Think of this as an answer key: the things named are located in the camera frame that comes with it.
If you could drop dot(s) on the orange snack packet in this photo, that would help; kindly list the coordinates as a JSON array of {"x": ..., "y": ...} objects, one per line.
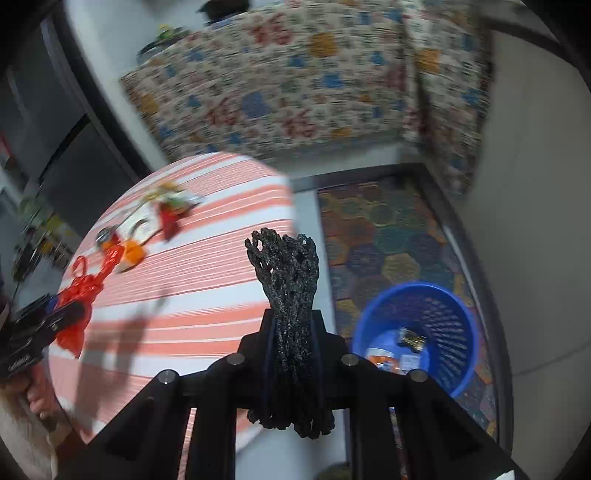
[{"x": 383, "y": 359}]

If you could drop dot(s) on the black clay pot orange lid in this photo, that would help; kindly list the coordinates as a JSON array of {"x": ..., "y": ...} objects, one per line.
[{"x": 221, "y": 11}]

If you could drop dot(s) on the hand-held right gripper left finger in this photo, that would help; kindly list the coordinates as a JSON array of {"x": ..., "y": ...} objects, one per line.
[{"x": 264, "y": 341}]

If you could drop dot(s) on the gold foil wrapper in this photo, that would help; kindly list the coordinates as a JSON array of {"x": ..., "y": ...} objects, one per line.
[{"x": 412, "y": 340}]

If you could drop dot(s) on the person's left hand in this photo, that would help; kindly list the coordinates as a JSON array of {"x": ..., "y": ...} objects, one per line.
[{"x": 41, "y": 392}]

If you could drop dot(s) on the white red label wrapper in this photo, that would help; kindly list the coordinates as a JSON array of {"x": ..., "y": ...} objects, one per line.
[{"x": 136, "y": 228}]

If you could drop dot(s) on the blue plastic mesh basket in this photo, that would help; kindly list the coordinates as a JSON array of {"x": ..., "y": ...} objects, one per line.
[{"x": 452, "y": 332}]

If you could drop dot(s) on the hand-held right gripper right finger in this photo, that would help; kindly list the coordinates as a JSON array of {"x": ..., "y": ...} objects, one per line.
[{"x": 328, "y": 355}]

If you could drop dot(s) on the small orange wrapper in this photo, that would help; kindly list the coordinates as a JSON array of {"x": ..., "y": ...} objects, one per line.
[{"x": 133, "y": 256}]

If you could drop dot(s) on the grey refrigerator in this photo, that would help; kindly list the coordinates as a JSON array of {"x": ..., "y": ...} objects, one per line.
[{"x": 69, "y": 152}]

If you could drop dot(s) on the black foam net sleeve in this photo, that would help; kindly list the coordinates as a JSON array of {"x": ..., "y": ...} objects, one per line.
[{"x": 286, "y": 277}]

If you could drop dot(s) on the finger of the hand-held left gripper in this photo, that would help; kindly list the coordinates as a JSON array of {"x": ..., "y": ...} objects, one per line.
[
  {"x": 69, "y": 316},
  {"x": 51, "y": 304}
]

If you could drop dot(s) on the red snack wrapper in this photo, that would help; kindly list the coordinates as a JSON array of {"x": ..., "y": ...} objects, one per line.
[{"x": 169, "y": 221}]

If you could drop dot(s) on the striped round table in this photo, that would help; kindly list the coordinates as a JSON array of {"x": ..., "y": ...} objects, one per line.
[{"x": 207, "y": 207}]

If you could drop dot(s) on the silver white wrapper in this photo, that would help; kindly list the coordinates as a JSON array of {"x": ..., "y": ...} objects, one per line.
[{"x": 105, "y": 238}]

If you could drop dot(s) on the colourful hexagon floor mat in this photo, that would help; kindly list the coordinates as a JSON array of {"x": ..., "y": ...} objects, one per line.
[{"x": 392, "y": 240}]

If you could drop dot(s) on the red plastic bag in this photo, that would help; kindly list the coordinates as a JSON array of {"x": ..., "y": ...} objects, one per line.
[{"x": 81, "y": 295}]

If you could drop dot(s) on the narrow floral printed cloth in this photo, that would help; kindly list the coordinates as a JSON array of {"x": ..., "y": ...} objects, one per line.
[{"x": 443, "y": 115}]

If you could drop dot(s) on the pale green snack packet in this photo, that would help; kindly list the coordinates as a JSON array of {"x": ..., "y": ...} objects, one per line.
[{"x": 182, "y": 198}]

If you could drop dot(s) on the storage rack with goods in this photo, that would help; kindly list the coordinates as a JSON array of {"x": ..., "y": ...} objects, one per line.
[{"x": 41, "y": 230}]

